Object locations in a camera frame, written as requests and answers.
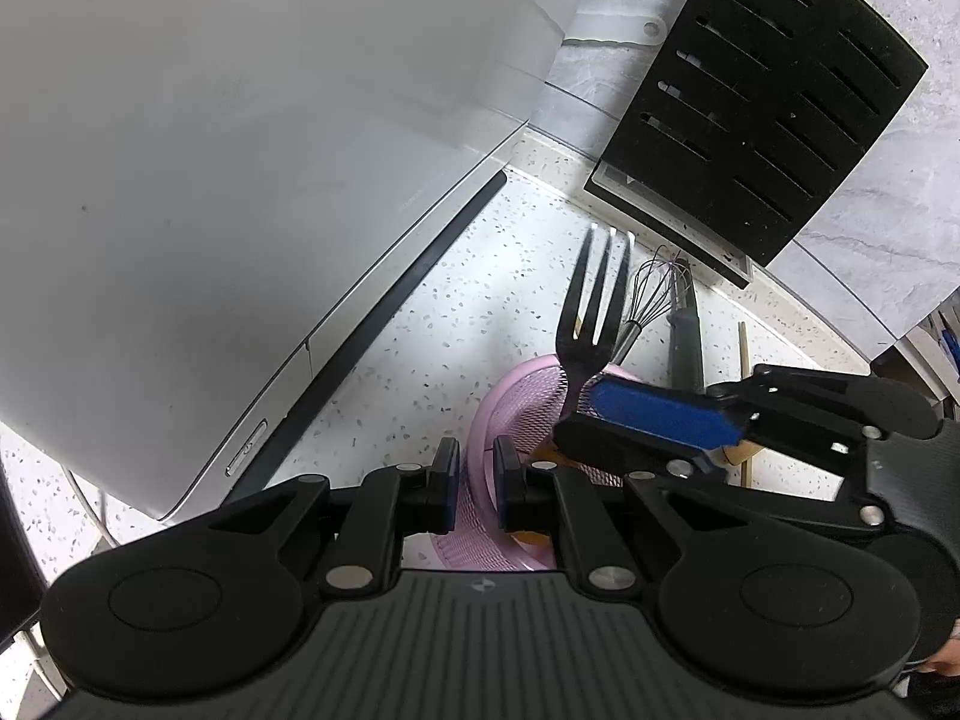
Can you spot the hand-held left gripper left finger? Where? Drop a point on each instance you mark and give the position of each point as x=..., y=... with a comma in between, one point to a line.
x=448, y=487

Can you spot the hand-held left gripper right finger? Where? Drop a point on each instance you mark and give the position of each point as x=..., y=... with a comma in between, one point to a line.
x=504, y=487

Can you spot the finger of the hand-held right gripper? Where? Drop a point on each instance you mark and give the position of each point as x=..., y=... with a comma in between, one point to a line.
x=660, y=412
x=600, y=442

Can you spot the grey peeler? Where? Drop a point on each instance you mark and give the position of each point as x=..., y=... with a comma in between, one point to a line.
x=686, y=345

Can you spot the pink mesh utensil holder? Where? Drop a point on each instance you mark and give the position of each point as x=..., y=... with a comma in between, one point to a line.
x=517, y=405

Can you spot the black fork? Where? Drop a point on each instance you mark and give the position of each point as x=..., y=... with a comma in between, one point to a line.
x=585, y=345

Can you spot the wooden chopstick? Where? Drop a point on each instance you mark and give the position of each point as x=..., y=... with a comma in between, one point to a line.
x=742, y=352

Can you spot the blue pens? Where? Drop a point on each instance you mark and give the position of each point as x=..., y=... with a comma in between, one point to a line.
x=951, y=349

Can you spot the black slotted knife block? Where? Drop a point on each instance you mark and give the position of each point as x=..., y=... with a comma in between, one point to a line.
x=750, y=90

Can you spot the white countertop appliance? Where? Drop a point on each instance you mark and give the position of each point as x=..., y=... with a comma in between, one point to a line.
x=225, y=165

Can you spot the black flat object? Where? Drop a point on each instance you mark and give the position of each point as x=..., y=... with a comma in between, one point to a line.
x=15, y=555

